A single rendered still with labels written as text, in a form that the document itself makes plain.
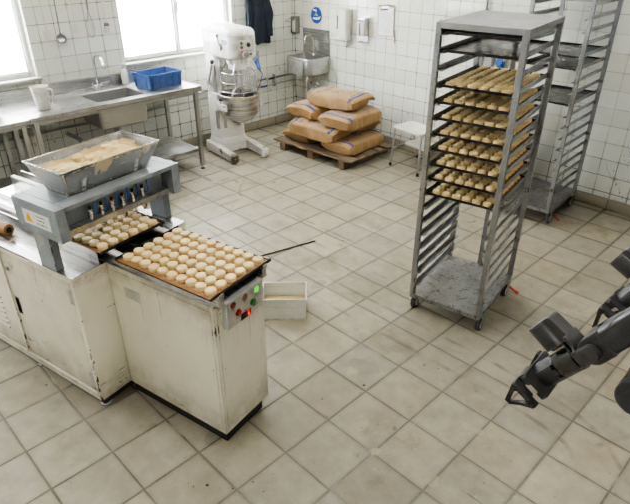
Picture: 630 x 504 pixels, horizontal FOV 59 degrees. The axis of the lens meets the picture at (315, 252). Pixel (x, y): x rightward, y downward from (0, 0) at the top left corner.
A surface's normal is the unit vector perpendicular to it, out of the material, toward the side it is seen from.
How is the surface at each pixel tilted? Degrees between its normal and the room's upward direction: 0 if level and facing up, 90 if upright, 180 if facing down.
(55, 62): 90
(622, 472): 0
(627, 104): 90
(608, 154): 90
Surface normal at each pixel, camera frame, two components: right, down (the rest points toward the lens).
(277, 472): 0.00, -0.87
